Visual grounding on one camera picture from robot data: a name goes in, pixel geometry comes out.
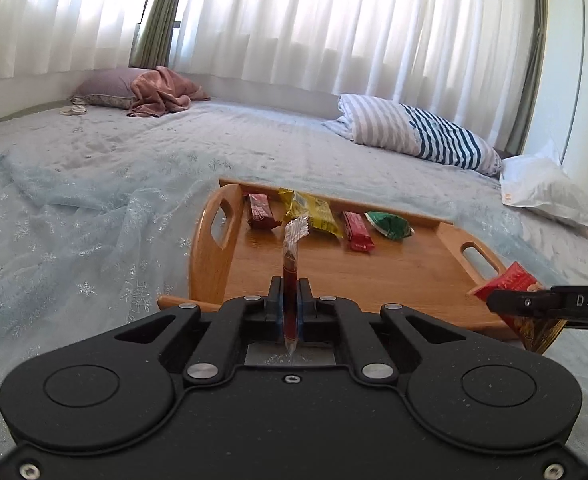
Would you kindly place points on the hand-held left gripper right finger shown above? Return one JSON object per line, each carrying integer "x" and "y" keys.
{"x": 301, "y": 320}

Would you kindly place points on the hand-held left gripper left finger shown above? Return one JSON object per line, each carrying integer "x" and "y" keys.
{"x": 279, "y": 320}

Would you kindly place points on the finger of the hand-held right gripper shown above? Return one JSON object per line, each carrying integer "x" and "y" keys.
{"x": 523, "y": 302}

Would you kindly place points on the red pistachio snack bag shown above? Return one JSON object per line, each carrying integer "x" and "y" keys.
{"x": 513, "y": 280}

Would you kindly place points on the dark red candy clear wrapper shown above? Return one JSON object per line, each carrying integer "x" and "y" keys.
{"x": 290, "y": 280}

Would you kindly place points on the bright red snack bar packet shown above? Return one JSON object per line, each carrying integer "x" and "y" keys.
{"x": 357, "y": 232}

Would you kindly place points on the yellow snack packet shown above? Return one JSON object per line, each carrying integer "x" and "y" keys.
{"x": 314, "y": 212}

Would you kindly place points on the maroon snack bar packet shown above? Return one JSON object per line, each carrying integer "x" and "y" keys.
{"x": 261, "y": 212}

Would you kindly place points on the wooden serving tray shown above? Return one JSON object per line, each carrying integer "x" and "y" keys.
{"x": 403, "y": 270}

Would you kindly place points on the green snack packet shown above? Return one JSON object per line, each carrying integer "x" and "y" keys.
{"x": 391, "y": 225}

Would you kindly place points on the white plastic bag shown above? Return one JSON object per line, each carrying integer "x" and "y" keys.
{"x": 548, "y": 190}

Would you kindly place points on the blue white striped pillow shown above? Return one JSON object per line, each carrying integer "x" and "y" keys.
{"x": 413, "y": 127}

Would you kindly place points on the green curtain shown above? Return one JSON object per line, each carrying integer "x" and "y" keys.
{"x": 528, "y": 60}
{"x": 159, "y": 15}

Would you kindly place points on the pink crumpled cloth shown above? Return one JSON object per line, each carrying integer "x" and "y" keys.
{"x": 164, "y": 92}

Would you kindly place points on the purple pillow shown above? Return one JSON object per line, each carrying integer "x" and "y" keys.
{"x": 106, "y": 87}

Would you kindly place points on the small white item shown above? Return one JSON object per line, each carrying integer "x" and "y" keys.
{"x": 74, "y": 109}

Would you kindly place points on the white sheer curtain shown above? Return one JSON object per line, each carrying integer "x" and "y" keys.
{"x": 349, "y": 25}
{"x": 59, "y": 15}

